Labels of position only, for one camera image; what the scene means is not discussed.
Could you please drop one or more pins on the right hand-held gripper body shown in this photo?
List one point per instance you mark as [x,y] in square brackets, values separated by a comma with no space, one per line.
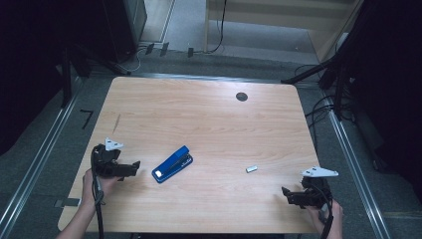
[313,194]

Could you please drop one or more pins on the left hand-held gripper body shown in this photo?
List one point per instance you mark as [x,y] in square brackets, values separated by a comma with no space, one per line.
[107,164]

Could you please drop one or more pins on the blue stapler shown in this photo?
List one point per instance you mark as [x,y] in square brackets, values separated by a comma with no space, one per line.
[172,165]

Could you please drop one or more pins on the small white staple box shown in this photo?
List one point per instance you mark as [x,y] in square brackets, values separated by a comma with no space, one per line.
[251,169]

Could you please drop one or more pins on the person's left hand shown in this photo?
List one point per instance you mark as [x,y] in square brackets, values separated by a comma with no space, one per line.
[106,187]

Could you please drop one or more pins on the person's right hand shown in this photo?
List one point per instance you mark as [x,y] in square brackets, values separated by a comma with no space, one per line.
[336,219]

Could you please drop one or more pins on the black floor tape mark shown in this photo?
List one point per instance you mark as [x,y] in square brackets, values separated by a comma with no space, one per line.
[87,117]

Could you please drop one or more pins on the grey tape strip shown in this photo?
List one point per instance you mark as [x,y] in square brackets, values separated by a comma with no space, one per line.
[68,202]

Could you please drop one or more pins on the black metal stand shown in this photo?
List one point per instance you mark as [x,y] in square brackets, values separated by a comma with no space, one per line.
[338,89]
[66,76]

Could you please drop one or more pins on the dark round table grommet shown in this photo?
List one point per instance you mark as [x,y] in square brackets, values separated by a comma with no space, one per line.
[241,96]

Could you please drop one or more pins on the dark cabinet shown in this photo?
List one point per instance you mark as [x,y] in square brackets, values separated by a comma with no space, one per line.
[127,26]

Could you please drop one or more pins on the light wooden shelf unit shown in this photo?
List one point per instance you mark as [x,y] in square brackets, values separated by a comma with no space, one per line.
[265,13]

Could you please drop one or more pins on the metal floor rail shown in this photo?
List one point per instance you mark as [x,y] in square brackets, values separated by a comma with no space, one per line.
[355,166]
[40,149]

